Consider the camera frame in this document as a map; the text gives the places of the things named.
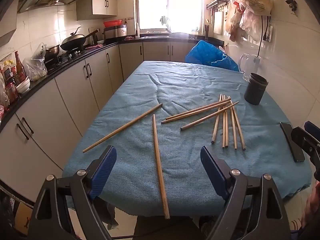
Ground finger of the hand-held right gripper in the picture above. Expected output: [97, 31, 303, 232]
[280, 122, 305, 162]
[291, 121, 320, 167]

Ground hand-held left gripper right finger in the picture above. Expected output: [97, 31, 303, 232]
[200, 146, 292, 240]

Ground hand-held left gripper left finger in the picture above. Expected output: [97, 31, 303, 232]
[28, 145, 117, 240]

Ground slim wooden chopstick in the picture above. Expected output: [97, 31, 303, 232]
[82, 103, 163, 153]
[153, 114, 170, 220]

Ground bunch of wooden chopsticks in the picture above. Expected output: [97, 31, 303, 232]
[161, 94, 246, 151]

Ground dark perforated chopstick holder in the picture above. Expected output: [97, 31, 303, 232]
[244, 73, 269, 105]

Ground person's right hand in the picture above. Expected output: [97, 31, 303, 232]
[301, 182, 320, 228]

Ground beige base cabinets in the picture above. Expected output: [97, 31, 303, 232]
[0, 41, 200, 203]

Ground clear glass pitcher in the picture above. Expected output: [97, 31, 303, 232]
[238, 53, 262, 82]

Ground cardboard box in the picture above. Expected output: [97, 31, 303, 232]
[14, 201, 33, 236]

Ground blue tablecloth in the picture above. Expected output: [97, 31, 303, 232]
[62, 60, 313, 217]

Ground white bowl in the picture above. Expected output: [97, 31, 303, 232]
[15, 79, 31, 94]

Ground black gas stove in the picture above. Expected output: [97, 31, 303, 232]
[44, 49, 87, 68]

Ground blue plastic bag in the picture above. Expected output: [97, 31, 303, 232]
[185, 40, 240, 72]

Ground clear plastic bag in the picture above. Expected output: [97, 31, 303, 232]
[22, 42, 48, 82]

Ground translucent pink plastic bag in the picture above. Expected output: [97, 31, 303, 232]
[224, 4, 263, 43]

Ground steel pot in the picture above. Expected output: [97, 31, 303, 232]
[41, 44, 61, 62]

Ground black wok with lid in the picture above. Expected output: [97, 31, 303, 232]
[60, 28, 101, 52]

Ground red sauce bottle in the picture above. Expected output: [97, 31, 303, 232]
[14, 51, 27, 83]

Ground silver rice cooker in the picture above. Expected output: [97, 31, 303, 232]
[103, 25, 127, 40]

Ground black kitchen countertop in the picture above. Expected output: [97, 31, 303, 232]
[0, 36, 225, 133]

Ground steel sink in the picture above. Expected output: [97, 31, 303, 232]
[139, 34, 171, 39]

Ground white cutting board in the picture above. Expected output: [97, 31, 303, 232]
[213, 11, 224, 35]

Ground red plastic basin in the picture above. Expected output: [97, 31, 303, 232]
[104, 19, 123, 28]

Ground kitchen window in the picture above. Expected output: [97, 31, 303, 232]
[135, 0, 209, 34]

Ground black power cable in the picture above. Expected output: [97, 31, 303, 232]
[257, 15, 272, 58]

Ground wall-mounted metal rack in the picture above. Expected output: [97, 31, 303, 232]
[206, 0, 230, 12]

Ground beige wall cabinet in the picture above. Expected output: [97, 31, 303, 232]
[76, 0, 118, 21]

